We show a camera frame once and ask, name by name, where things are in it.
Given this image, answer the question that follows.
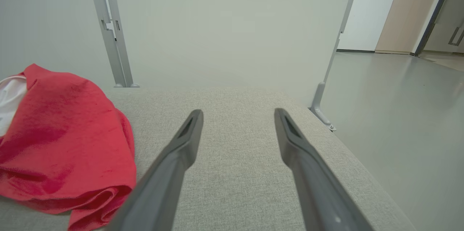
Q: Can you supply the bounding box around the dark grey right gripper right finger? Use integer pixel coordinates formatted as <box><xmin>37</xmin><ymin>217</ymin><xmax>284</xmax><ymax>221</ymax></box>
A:
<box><xmin>274</xmin><ymin>108</ymin><xmax>374</xmax><ymax>231</ymax></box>

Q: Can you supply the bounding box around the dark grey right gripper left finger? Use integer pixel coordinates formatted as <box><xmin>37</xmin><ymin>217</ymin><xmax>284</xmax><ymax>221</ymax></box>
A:
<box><xmin>105</xmin><ymin>109</ymin><xmax>204</xmax><ymax>231</ymax></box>

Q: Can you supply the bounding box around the red basketball jersey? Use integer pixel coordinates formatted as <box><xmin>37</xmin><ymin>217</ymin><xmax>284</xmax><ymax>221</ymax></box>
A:
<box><xmin>0</xmin><ymin>63</ymin><xmax>137</xmax><ymax>231</ymax></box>

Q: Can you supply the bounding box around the light wooden cabinet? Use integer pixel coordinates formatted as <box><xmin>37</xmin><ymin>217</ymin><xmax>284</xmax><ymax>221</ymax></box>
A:
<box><xmin>374</xmin><ymin>0</ymin><xmax>448</xmax><ymax>55</ymax></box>

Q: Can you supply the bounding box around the grey post with foot bracket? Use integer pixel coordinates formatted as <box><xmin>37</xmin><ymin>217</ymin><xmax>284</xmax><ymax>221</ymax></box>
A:
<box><xmin>309</xmin><ymin>0</ymin><xmax>363</xmax><ymax>132</ymax></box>

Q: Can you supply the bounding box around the grey metal partition post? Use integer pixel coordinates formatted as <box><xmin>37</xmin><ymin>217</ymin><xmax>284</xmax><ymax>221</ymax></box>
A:
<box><xmin>86</xmin><ymin>0</ymin><xmax>126</xmax><ymax>88</ymax></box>
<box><xmin>103</xmin><ymin>0</ymin><xmax>140</xmax><ymax>88</ymax></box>

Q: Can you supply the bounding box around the dark door frame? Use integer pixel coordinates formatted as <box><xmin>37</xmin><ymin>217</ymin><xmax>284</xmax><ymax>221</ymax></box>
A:
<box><xmin>414</xmin><ymin>0</ymin><xmax>459</xmax><ymax>57</ymax></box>

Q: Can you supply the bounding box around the grey door with handle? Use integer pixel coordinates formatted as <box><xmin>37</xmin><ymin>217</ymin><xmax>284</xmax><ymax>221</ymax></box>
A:
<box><xmin>422</xmin><ymin>0</ymin><xmax>464</xmax><ymax>54</ymax></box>

